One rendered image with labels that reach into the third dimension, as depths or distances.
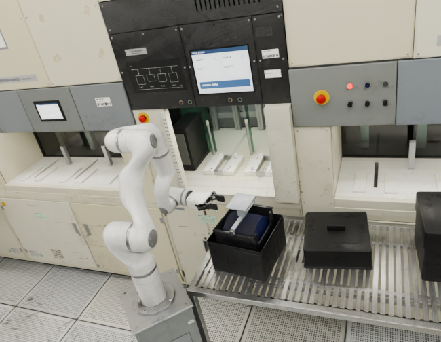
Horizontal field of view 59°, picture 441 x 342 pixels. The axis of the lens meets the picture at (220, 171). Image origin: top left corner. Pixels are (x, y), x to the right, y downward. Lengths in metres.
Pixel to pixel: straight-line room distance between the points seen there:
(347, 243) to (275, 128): 0.61
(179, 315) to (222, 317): 0.93
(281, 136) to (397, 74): 0.56
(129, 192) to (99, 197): 1.16
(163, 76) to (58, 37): 0.62
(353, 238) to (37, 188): 2.19
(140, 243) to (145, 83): 0.89
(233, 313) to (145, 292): 1.07
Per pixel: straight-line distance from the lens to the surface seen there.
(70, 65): 2.35
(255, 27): 1.80
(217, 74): 1.92
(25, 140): 3.47
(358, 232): 1.90
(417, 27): 1.75
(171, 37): 1.96
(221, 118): 3.06
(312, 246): 1.83
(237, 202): 1.76
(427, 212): 1.79
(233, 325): 2.69
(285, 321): 2.66
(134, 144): 1.58
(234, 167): 2.42
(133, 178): 1.60
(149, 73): 2.08
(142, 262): 1.71
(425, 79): 1.80
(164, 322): 1.83
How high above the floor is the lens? 2.07
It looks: 29 degrees down
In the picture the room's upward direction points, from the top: 12 degrees counter-clockwise
